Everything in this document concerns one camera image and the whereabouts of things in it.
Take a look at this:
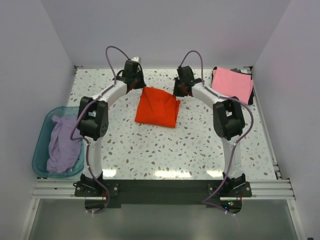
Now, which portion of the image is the orange t shirt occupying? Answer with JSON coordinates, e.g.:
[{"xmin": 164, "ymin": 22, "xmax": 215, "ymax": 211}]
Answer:
[{"xmin": 135, "ymin": 87, "xmax": 181, "ymax": 128}]

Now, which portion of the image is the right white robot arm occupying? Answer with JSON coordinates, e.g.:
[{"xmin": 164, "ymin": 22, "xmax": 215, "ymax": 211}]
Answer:
[{"xmin": 173, "ymin": 66, "xmax": 246, "ymax": 197}]

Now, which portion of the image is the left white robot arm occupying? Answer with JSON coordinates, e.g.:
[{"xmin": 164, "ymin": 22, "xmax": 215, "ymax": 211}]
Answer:
[{"xmin": 76, "ymin": 57, "xmax": 146, "ymax": 196}]

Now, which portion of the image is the pink folded t shirt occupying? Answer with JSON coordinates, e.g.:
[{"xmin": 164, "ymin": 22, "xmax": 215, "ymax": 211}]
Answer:
[{"xmin": 211, "ymin": 66, "xmax": 254, "ymax": 105}]

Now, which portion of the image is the black folded t shirt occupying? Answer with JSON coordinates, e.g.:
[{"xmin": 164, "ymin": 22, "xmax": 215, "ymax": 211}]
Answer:
[{"xmin": 211, "ymin": 66, "xmax": 256, "ymax": 106}]

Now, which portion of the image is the lavender t shirt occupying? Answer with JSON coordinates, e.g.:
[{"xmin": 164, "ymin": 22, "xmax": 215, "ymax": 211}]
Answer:
[{"xmin": 46, "ymin": 114, "xmax": 82, "ymax": 174}]

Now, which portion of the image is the teal plastic basket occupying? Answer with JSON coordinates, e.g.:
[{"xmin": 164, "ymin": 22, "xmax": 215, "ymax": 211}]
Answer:
[{"xmin": 32, "ymin": 106, "xmax": 85, "ymax": 179}]

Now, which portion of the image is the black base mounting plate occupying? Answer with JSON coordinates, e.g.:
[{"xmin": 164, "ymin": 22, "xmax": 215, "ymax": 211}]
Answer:
[{"xmin": 74, "ymin": 178, "xmax": 253, "ymax": 211}]

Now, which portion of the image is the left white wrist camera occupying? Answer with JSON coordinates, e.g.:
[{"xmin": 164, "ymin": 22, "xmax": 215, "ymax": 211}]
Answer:
[{"xmin": 131, "ymin": 56, "xmax": 141, "ymax": 63}]

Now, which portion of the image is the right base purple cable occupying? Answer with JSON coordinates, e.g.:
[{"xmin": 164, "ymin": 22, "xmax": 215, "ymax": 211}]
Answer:
[{"xmin": 201, "ymin": 197, "xmax": 241, "ymax": 215}]

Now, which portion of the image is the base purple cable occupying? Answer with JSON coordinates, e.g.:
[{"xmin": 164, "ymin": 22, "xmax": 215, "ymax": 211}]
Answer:
[
  {"xmin": 201, "ymin": 197, "xmax": 241, "ymax": 215},
  {"xmin": 84, "ymin": 192, "xmax": 112, "ymax": 215}
]

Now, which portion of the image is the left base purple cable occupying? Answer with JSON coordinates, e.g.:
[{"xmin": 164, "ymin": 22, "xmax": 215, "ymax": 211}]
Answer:
[{"xmin": 84, "ymin": 192, "xmax": 112, "ymax": 215}]

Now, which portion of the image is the aluminium frame rail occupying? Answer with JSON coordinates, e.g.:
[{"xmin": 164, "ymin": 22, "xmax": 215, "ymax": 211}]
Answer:
[{"xmin": 32, "ymin": 178, "xmax": 295, "ymax": 200}]

